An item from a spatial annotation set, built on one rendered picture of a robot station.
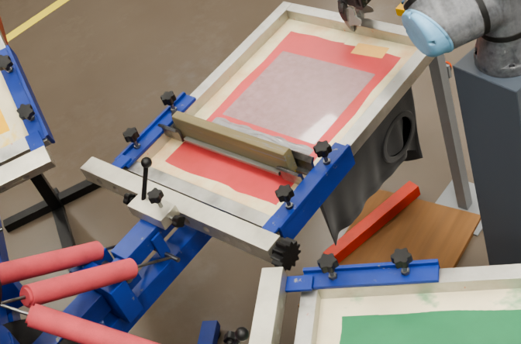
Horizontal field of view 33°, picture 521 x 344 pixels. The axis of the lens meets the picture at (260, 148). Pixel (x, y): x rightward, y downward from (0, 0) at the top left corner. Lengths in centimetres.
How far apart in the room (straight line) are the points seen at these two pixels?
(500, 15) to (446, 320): 64
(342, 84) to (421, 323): 84
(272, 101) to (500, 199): 69
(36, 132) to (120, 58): 238
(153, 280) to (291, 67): 78
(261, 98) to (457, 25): 83
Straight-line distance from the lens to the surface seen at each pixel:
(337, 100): 242
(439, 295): 192
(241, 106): 252
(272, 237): 201
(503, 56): 197
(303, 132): 236
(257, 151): 223
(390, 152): 257
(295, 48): 266
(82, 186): 402
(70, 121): 450
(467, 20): 187
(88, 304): 212
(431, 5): 186
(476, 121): 213
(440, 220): 330
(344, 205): 243
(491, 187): 228
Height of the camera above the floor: 250
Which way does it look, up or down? 41 degrees down
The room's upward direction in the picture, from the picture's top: 22 degrees counter-clockwise
